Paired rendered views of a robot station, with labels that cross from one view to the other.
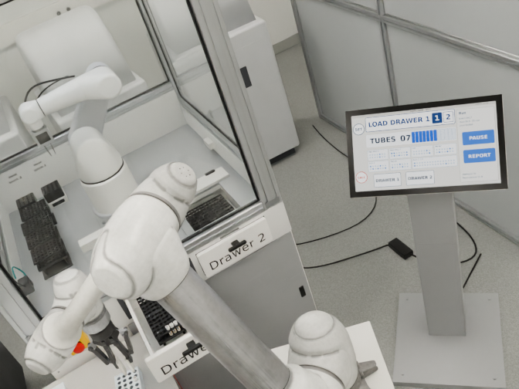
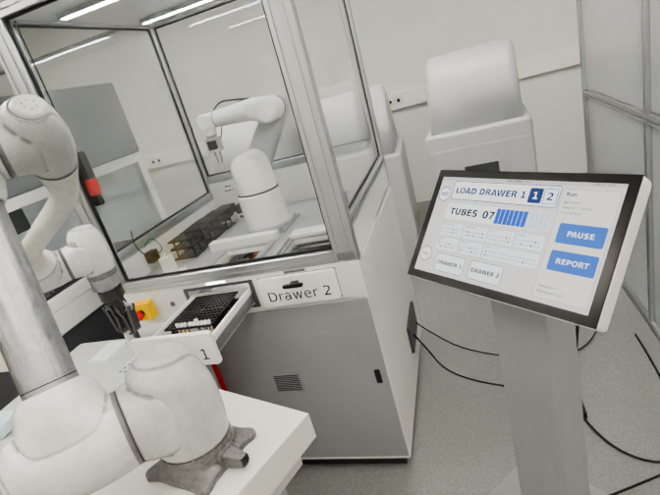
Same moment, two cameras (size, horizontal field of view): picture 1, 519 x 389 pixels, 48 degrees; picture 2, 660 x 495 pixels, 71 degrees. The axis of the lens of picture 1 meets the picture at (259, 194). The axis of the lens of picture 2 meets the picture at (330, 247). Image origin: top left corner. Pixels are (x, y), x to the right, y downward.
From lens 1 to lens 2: 1.23 m
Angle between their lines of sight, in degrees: 35
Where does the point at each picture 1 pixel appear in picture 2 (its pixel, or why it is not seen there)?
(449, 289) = (547, 467)
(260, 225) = (326, 276)
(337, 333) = (161, 376)
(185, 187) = (13, 116)
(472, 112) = (585, 195)
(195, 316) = not seen: outside the picture
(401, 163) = (470, 247)
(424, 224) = (512, 354)
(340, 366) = (141, 416)
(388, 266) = not seen: hidden behind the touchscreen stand
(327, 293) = (459, 410)
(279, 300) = (349, 372)
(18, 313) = not seen: hidden behind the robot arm
